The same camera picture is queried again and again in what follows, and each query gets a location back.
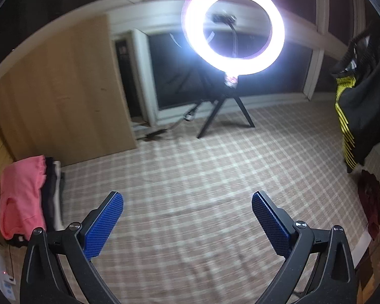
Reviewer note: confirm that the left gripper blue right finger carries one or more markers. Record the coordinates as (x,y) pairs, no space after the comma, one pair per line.
(318,266)

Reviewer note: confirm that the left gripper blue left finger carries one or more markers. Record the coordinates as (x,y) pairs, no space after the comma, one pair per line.
(43,278)

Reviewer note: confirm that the black yellow striped garment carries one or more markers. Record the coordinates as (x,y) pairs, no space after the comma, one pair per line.
(357,103)

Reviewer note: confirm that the dark folded clothes stack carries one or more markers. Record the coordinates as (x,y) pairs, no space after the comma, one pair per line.
(51,195)

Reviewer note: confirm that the white power strip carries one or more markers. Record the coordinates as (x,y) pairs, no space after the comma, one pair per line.
(7,284)

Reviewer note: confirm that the dark red garment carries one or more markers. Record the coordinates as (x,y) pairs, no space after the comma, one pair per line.
(369,195)

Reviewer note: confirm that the pink folded garment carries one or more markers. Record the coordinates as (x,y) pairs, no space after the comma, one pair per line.
(20,197)

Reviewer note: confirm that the beige plaid table cloth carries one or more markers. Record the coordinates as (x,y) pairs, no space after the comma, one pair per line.
(188,233)

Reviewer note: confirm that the light wooden board panel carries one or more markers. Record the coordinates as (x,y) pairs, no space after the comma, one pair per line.
(65,98)

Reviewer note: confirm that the phone holder in ring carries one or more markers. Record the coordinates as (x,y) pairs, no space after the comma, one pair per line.
(221,35)

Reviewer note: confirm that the white ring light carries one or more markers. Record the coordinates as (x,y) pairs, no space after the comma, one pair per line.
(194,14)

